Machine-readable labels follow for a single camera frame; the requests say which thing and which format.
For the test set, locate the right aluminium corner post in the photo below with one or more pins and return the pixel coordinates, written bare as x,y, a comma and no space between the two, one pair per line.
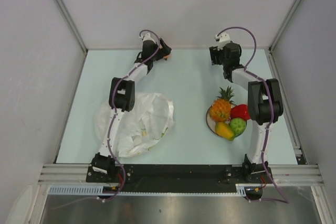
288,17

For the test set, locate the orange fake pineapple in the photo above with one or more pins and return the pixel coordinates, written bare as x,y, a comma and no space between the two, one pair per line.
221,108

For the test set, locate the round printed plate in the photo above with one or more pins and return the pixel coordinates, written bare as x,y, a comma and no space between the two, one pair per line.
211,123

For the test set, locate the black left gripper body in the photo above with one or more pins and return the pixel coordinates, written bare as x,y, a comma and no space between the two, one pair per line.
162,52

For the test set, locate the white slotted cable duct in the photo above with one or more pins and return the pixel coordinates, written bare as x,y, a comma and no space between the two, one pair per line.
230,190

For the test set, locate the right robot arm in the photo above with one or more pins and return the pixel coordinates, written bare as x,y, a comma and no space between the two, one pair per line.
264,105

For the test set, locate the orange green fake papaya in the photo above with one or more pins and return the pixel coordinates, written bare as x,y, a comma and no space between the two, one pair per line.
222,129

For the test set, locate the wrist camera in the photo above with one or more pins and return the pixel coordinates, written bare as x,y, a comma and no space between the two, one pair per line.
146,37
222,40

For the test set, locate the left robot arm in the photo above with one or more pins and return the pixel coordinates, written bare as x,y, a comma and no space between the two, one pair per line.
104,166

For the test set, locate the left aluminium corner post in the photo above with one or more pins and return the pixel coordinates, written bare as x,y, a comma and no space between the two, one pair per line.
60,4

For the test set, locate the red fake pepper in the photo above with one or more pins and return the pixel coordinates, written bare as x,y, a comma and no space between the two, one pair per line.
240,111

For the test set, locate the aluminium corner post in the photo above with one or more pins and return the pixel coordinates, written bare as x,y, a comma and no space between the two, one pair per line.
60,4
288,17

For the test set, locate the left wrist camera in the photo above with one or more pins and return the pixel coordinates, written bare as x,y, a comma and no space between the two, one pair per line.
146,37

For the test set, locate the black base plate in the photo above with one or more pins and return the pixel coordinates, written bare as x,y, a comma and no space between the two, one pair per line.
189,176

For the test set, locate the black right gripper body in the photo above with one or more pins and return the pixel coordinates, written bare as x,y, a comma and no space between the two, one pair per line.
220,55

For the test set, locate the white plastic bag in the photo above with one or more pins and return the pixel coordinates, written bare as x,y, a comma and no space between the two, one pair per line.
129,134

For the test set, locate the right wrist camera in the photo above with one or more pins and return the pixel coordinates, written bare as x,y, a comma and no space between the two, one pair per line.
222,40

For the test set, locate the green fake fruit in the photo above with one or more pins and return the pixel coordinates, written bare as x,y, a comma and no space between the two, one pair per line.
238,126

